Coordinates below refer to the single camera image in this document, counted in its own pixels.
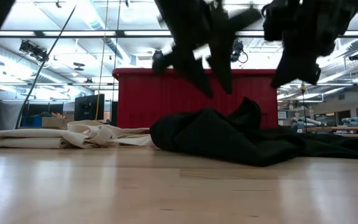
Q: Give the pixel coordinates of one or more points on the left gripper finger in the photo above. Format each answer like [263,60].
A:
[224,68]
[194,71]

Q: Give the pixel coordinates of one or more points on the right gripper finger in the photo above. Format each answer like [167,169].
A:
[286,70]
[312,73]

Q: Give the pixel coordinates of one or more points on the black cloth garment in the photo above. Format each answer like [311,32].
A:
[228,140]

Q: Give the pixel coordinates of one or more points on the red plastic laundry bin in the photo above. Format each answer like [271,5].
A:
[145,99]

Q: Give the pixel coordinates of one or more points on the blue background bin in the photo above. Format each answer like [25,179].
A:
[35,121]

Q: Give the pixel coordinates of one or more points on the dark ceiling fixture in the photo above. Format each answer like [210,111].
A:
[356,56]

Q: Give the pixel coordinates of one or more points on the background wooden table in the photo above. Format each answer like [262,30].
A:
[353,128]

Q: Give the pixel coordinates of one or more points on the black background monitor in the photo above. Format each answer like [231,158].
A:
[89,107]

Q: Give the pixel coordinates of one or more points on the small black ceiling fixture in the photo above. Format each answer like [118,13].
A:
[79,65]

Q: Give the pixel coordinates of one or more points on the brown cardboard box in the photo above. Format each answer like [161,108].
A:
[56,123]

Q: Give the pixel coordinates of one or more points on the black ceiling spotlight cluster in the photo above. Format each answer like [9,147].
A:
[33,49]

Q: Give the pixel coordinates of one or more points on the cream canvas tote bag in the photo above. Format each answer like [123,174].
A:
[42,138]

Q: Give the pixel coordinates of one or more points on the black hanging camera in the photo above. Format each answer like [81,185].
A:
[238,49]

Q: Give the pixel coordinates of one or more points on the round black overhead camera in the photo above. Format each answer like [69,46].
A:
[158,56]

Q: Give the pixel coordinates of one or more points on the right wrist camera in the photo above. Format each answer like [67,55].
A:
[275,21]

